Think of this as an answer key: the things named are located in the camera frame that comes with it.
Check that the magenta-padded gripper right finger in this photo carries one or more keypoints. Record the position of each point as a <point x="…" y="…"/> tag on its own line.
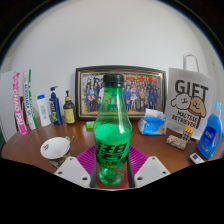
<point x="151" y="170"/>

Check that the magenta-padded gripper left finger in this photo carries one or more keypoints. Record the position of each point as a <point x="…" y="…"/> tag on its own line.
<point x="73" y="171"/>

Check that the green plastic drink bottle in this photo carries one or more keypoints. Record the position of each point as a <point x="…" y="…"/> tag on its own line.
<point x="112" y="140"/>

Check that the camouflage paper cup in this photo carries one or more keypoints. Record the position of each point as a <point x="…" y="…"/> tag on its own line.
<point x="55" y="148"/>

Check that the flat round red coaster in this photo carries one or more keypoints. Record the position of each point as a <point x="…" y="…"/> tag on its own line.
<point x="124" y="184"/>

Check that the spoon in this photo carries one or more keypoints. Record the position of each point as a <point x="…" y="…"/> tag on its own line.
<point x="71" y="140"/>

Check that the speckled snack bar packet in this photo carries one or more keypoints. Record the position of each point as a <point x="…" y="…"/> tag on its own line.
<point x="176" y="142"/>

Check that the blue tissue pack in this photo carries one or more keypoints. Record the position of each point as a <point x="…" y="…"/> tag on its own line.
<point x="152" y="125"/>

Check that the small green packet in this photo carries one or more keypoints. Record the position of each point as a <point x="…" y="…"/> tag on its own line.
<point x="89" y="125"/>

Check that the colourful puzzle cube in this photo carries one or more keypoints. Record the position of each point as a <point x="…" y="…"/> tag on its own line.
<point x="187" y="135"/>

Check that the amber pump bottle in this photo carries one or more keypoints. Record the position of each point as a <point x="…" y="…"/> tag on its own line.
<point x="69" y="113"/>

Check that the dark blue pump bottle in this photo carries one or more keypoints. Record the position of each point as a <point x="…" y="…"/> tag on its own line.
<point x="55" y="110"/>

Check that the white bottle with blue cap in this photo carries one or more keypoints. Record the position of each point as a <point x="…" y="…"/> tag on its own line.
<point x="44" y="113"/>

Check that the blue detergent bottle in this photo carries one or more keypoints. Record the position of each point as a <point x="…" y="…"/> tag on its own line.
<point x="209" y="136"/>

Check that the framed group photo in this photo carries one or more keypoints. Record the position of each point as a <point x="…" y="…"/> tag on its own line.
<point x="146" y="93"/>

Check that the white paper gift bag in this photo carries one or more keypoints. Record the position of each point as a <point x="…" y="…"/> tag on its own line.
<point x="190" y="96"/>

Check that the tall green and white box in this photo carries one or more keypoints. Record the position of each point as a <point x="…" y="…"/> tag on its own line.
<point x="30" y="100"/>

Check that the tall pink box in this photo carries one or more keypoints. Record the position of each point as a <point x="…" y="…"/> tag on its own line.
<point x="19" y="106"/>

